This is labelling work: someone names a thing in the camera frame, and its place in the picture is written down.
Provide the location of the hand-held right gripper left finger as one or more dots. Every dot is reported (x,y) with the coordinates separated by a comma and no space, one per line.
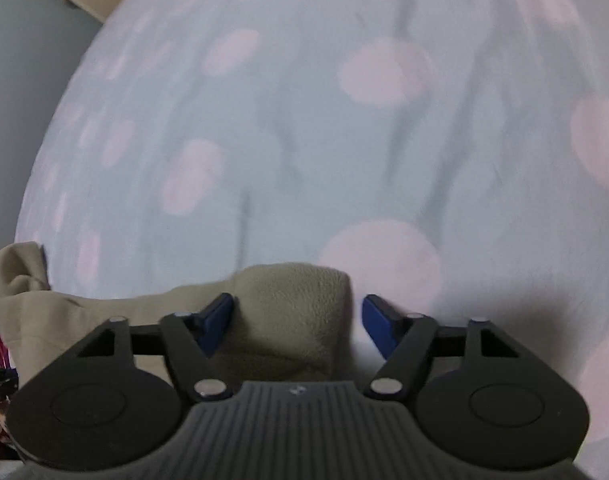
(215,325)

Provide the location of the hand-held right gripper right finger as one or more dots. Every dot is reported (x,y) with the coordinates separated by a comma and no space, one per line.
(379,325)

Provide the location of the beige fleece jacket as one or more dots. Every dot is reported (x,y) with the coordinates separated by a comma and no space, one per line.
(284,320)

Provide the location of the bed with spotted sheet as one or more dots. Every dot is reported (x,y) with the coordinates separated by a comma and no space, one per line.
(309,135)

